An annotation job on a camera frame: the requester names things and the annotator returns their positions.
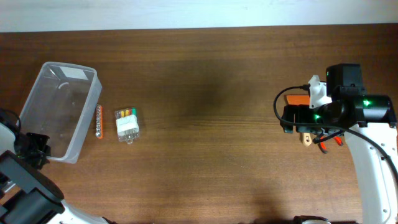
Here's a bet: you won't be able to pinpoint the clear plastic container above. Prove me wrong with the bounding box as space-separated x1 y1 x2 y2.
20 62 102 164

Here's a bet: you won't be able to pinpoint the orange socket bit rail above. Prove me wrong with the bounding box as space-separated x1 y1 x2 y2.
95 104 103 139

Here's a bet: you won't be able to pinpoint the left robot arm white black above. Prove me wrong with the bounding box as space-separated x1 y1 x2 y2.
1 109 111 223

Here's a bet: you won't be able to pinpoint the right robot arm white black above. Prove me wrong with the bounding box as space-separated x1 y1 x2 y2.
276 63 397 223

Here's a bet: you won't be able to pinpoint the clear case coloured bits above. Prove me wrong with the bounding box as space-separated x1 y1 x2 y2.
114 107 140 144

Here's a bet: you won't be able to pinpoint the orange scraper wooden handle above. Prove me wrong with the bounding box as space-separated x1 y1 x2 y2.
285 95 312 147

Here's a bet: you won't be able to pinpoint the red handled pliers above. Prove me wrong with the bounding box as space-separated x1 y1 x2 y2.
312 131 344 154

